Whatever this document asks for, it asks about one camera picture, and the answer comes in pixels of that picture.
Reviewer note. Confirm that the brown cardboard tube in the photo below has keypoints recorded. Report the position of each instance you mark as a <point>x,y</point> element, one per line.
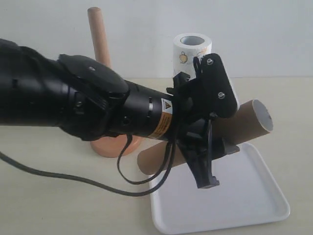
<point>251,121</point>

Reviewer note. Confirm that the wooden paper towel holder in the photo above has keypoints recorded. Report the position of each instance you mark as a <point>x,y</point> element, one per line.
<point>109,147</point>

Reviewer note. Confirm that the printed white paper towel roll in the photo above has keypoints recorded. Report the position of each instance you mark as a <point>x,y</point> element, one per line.
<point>185,48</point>

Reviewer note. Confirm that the white rectangular plastic tray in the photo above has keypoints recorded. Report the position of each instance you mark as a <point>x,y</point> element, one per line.
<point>247,195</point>

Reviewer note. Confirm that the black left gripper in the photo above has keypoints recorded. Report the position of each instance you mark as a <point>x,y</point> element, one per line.
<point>197,146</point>

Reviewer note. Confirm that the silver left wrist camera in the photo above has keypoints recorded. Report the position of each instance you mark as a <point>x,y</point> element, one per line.
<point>213,93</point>

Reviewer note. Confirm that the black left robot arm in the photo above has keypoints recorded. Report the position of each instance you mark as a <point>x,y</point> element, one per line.
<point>88,100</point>

